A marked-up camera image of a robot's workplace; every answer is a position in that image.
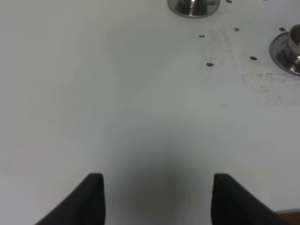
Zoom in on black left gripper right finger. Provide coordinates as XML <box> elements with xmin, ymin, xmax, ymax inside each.
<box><xmin>210</xmin><ymin>173</ymin><xmax>288</xmax><ymax>225</ymax></box>

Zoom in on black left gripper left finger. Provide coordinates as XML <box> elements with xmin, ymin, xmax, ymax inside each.
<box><xmin>37</xmin><ymin>173</ymin><xmax>105</xmax><ymax>225</ymax></box>

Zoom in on near steel saucer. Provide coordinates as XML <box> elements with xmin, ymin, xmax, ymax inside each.
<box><xmin>269</xmin><ymin>32</ymin><xmax>300</xmax><ymax>76</ymax></box>

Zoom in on steel saucer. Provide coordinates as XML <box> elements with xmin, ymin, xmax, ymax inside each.
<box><xmin>269</xmin><ymin>32</ymin><xmax>300</xmax><ymax>76</ymax></box>
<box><xmin>167</xmin><ymin>0</ymin><xmax>220</xmax><ymax>19</ymax></box>

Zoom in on near steel teacup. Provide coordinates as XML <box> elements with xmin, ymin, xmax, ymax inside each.
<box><xmin>285</xmin><ymin>24</ymin><xmax>300</xmax><ymax>65</ymax></box>

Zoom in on steel teacup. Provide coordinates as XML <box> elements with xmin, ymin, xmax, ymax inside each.
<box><xmin>285</xmin><ymin>24</ymin><xmax>300</xmax><ymax>65</ymax></box>
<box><xmin>177</xmin><ymin>0</ymin><xmax>207</xmax><ymax>10</ymax></box>

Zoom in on far steel saucer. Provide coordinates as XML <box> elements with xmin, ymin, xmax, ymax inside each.
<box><xmin>167</xmin><ymin>0</ymin><xmax>220</xmax><ymax>19</ymax></box>

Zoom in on far steel teacup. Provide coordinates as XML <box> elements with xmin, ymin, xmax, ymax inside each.
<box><xmin>177</xmin><ymin>0</ymin><xmax>207</xmax><ymax>10</ymax></box>

